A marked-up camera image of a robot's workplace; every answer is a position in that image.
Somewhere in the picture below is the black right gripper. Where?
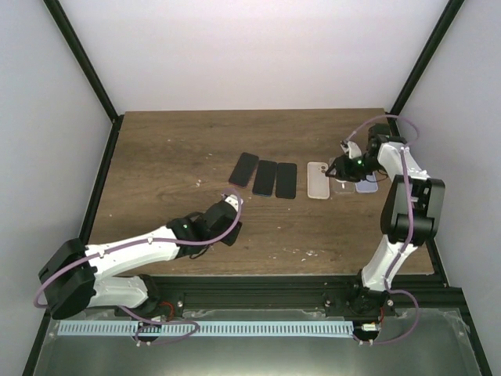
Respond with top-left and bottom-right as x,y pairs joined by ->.
330,154 -> 384,184

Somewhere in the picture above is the clear phone case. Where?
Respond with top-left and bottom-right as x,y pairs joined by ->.
329,177 -> 355,194

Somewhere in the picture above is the beige phone case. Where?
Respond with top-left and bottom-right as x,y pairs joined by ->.
307,161 -> 330,200

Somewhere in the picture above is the lilac phone case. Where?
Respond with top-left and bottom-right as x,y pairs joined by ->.
355,174 -> 379,193

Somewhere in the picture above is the blue edged black smartphone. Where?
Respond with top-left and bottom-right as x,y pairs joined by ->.
252,160 -> 277,197

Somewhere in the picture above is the pink edged black smartphone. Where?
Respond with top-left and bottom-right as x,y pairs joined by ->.
228,152 -> 259,188

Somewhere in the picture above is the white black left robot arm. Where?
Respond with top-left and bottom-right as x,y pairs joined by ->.
34,195 -> 243,320

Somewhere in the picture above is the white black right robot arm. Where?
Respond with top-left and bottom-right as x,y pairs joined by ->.
326,124 -> 445,316

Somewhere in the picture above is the grey metal front plate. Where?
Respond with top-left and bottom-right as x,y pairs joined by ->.
34,309 -> 480,375

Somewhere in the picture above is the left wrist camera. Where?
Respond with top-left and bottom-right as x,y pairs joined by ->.
223,194 -> 243,212

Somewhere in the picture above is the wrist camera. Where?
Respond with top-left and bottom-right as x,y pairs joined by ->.
223,194 -> 243,212
341,140 -> 362,160

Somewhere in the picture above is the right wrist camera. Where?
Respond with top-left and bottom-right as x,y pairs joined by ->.
341,140 -> 362,160

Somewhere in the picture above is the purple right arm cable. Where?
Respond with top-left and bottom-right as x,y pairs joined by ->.
340,115 -> 420,345

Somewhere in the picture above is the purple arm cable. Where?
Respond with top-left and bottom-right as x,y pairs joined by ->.
340,115 -> 420,345
34,187 -> 242,348

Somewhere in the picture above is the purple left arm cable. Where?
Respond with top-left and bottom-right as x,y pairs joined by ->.
34,187 -> 242,348

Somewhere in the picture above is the black front mounting rail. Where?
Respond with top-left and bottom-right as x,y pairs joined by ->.
45,275 -> 465,320

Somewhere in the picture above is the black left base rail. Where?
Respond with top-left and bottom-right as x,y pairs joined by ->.
22,114 -> 124,376

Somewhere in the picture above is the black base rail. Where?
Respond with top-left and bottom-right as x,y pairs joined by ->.
385,112 -> 492,375
22,114 -> 124,376

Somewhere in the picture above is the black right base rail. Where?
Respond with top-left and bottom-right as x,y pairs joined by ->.
385,112 -> 492,375

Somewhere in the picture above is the light blue slotted cable duct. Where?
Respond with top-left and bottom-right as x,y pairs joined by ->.
57,320 -> 354,338

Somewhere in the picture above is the black right frame post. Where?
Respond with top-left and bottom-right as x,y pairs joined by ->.
388,0 -> 465,115

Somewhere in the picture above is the black frame post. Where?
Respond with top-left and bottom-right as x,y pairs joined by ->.
43,0 -> 119,123
388,0 -> 465,115

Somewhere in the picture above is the black left frame post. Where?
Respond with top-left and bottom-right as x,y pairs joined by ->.
43,0 -> 119,123

